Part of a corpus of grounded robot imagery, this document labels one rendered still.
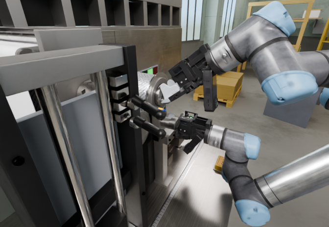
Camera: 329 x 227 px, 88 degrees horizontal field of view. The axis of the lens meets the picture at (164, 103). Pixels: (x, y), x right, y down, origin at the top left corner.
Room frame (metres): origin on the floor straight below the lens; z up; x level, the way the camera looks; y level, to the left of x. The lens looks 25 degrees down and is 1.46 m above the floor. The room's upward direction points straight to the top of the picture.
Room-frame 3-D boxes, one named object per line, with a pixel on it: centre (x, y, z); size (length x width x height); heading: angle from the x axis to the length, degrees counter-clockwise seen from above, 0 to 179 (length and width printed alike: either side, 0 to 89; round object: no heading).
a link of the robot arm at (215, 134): (0.48, -0.18, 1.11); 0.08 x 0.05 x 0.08; 150
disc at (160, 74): (0.53, 0.02, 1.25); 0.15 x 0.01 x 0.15; 150
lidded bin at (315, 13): (5.87, -4.53, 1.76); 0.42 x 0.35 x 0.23; 48
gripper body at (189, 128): (0.53, -0.11, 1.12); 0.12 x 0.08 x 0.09; 60
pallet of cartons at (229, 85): (3.63, -1.26, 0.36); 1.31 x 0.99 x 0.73; 138
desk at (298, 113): (2.87, -2.45, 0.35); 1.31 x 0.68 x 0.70; 133
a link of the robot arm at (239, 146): (0.45, -0.25, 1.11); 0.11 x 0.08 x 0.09; 60
